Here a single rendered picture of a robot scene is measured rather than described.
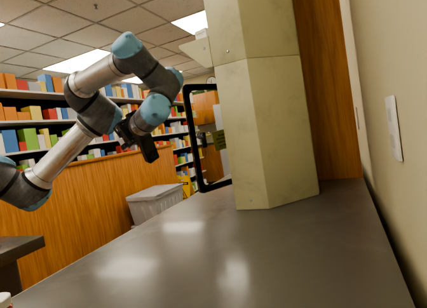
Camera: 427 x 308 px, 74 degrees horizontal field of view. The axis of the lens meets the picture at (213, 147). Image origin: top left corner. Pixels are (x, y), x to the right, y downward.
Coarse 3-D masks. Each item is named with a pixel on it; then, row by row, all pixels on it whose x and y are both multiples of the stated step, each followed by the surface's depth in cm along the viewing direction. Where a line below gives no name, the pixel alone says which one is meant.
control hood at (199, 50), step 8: (200, 40) 92; (208, 40) 91; (184, 48) 94; (192, 48) 93; (200, 48) 92; (208, 48) 91; (192, 56) 93; (200, 56) 92; (208, 56) 91; (208, 64) 91
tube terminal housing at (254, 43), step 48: (240, 0) 86; (288, 0) 92; (240, 48) 87; (288, 48) 92; (240, 96) 88; (288, 96) 92; (240, 144) 90; (288, 144) 92; (240, 192) 92; (288, 192) 92
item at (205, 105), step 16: (192, 96) 103; (208, 96) 108; (208, 112) 107; (208, 128) 107; (208, 144) 106; (224, 144) 111; (208, 160) 106; (224, 160) 111; (208, 176) 105; (224, 176) 110
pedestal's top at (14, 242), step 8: (0, 240) 103; (8, 240) 101; (16, 240) 100; (24, 240) 98; (32, 240) 97; (40, 240) 99; (0, 248) 93; (8, 248) 91; (16, 248) 92; (24, 248) 94; (32, 248) 96; (40, 248) 99; (0, 256) 87; (8, 256) 89; (16, 256) 91; (0, 264) 87
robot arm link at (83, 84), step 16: (128, 32) 73; (112, 48) 73; (128, 48) 72; (144, 48) 75; (96, 64) 84; (112, 64) 78; (128, 64) 75; (144, 64) 75; (80, 80) 91; (96, 80) 86; (112, 80) 84; (80, 96) 96
